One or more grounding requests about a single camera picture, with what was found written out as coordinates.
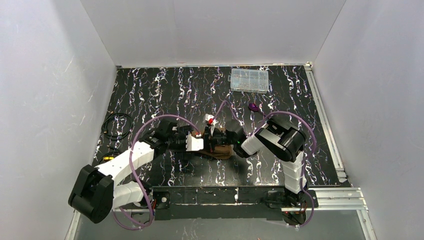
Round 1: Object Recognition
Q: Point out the black coiled cable yellow plug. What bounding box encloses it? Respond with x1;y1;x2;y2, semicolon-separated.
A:
98;112;134;164

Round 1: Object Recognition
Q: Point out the purple spoon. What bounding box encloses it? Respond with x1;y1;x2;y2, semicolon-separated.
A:
248;103;266;116

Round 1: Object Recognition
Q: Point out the brown burlap napkin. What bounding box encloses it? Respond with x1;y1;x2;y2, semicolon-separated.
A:
196;126;233;160

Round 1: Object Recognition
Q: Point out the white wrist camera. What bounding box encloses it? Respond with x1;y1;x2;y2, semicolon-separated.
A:
204;114;217;135
186;135;204;152

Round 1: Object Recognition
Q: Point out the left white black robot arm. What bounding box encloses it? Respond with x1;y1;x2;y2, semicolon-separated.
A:
68;114;200;227

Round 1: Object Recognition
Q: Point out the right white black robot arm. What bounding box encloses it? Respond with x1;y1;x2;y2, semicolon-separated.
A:
203;115;307;207

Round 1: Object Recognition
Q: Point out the clear plastic organizer box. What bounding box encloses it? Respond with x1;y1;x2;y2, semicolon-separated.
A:
229;68;270;94

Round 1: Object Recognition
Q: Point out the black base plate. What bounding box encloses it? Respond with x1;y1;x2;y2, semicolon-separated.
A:
149;186;319;221

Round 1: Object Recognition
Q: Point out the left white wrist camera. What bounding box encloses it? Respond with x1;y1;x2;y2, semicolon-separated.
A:
186;135;204;152

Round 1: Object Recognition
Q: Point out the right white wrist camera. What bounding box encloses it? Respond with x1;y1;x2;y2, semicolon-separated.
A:
204;114;217;135

